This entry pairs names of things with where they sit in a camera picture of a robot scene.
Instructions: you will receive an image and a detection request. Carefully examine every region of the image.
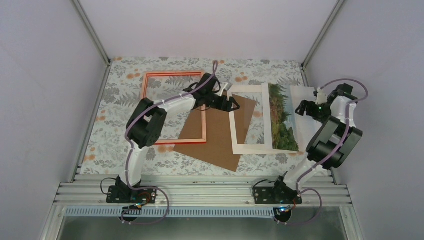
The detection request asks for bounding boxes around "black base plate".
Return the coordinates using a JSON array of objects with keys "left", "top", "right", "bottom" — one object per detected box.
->
[
  {"left": 106, "top": 186, "right": 157, "bottom": 205},
  {"left": 253, "top": 186, "right": 303, "bottom": 205}
]

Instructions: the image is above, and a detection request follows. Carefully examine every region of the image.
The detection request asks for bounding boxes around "floral patterned table mat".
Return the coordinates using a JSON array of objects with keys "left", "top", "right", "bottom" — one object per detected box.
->
[{"left": 80, "top": 57, "right": 304, "bottom": 177}]

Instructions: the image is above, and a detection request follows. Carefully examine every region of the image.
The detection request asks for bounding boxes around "grey slotted cable duct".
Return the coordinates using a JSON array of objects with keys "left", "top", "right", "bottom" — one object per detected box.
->
[{"left": 64, "top": 206, "right": 276, "bottom": 218}]

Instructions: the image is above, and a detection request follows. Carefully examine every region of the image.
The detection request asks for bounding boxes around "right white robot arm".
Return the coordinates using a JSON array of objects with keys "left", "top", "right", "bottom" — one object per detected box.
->
[{"left": 270, "top": 78, "right": 363, "bottom": 204}]

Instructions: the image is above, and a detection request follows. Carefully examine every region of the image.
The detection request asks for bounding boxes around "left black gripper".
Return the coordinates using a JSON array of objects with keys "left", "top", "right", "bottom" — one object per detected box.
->
[{"left": 205, "top": 92, "right": 240, "bottom": 113}]

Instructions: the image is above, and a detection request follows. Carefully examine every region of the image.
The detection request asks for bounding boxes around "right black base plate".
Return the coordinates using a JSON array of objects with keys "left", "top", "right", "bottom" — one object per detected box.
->
[{"left": 253, "top": 186, "right": 303, "bottom": 205}]

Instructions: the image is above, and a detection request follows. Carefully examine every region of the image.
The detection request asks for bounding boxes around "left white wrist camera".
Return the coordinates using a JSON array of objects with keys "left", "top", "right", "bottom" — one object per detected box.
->
[{"left": 216, "top": 82, "right": 232, "bottom": 97}]

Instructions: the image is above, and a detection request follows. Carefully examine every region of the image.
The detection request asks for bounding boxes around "white mat board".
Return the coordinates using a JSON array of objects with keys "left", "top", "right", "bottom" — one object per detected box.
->
[{"left": 226, "top": 83, "right": 301, "bottom": 156}]

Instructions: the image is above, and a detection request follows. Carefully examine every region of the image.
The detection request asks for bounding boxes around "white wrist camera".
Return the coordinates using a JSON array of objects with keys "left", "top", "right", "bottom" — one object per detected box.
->
[
  {"left": 216, "top": 82, "right": 232, "bottom": 97},
  {"left": 314, "top": 87, "right": 328, "bottom": 105}
]

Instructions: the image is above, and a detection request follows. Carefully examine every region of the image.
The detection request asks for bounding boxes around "landscape photo print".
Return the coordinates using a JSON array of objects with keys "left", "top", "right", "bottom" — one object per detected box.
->
[{"left": 262, "top": 83, "right": 320, "bottom": 153}]

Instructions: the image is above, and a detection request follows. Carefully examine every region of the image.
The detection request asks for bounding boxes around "red picture frame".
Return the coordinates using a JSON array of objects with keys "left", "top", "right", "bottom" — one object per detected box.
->
[{"left": 140, "top": 70, "right": 207, "bottom": 145}]

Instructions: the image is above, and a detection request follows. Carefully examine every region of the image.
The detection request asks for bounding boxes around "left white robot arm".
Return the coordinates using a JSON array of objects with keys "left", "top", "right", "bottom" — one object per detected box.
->
[{"left": 114, "top": 73, "right": 240, "bottom": 203}]

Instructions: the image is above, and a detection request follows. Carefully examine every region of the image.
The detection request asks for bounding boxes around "aluminium rail base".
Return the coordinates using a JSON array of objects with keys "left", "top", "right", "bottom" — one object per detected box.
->
[{"left": 54, "top": 174, "right": 353, "bottom": 207}]

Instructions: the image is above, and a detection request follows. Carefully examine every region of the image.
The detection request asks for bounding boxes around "brown backing board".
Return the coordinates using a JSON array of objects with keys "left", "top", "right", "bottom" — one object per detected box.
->
[{"left": 173, "top": 94, "right": 257, "bottom": 172}]

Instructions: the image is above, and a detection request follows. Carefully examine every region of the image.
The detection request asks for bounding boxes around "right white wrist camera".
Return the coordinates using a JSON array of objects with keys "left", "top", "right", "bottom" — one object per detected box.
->
[{"left": 314, "top": 87, "right": 328, "bottom": 105}]

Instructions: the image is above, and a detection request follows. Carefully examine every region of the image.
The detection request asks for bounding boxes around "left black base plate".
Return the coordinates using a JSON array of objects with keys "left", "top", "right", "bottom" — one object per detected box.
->
[{"left": 106, "top": 186, "right": 157, "bottom": 205}]

